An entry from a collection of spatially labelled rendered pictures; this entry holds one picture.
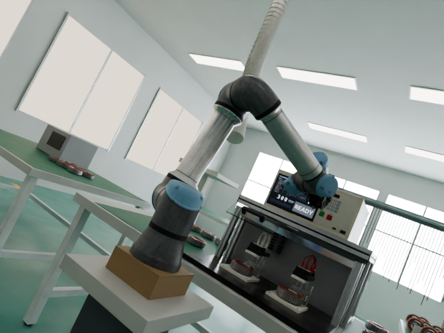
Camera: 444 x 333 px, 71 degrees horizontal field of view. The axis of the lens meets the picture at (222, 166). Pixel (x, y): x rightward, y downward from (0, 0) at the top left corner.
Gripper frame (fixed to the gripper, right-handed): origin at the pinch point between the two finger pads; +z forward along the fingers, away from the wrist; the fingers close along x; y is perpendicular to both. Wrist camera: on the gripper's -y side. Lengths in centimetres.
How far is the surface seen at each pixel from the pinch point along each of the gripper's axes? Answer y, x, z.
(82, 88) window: -111, -468, 108
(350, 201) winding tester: -9.1, 9.8, 2.0
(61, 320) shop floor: 113, -112, 45
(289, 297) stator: 42.5, 5.5, 5.8
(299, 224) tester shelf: 9.5, -6.7, 7.6
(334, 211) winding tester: -2.8, 5.1, 4.9
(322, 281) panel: 21.5, 9.6, 29.6
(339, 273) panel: 15.1, 15.5, 26.5
